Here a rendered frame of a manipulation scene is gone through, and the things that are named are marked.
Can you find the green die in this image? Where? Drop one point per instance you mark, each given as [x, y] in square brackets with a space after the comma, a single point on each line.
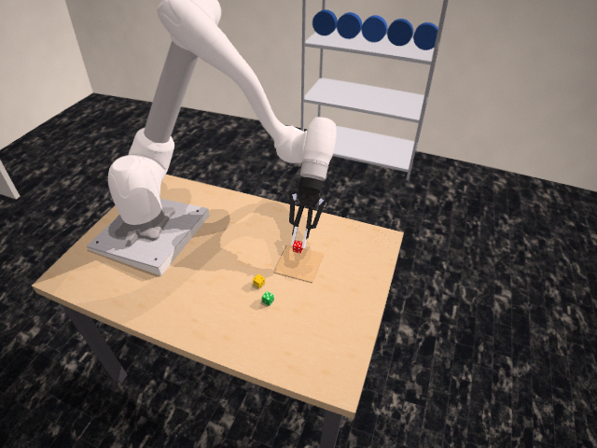
[267, 298]

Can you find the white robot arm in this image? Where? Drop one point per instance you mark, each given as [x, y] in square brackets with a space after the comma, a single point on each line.
[134, 183]

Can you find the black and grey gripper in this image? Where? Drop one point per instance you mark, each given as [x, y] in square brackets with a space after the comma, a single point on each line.
[309, 193]

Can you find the yellow die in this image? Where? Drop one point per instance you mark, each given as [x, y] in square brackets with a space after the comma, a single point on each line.
[259, 281]

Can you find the tan square mat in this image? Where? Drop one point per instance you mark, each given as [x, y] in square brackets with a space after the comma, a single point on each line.
[302, 266]

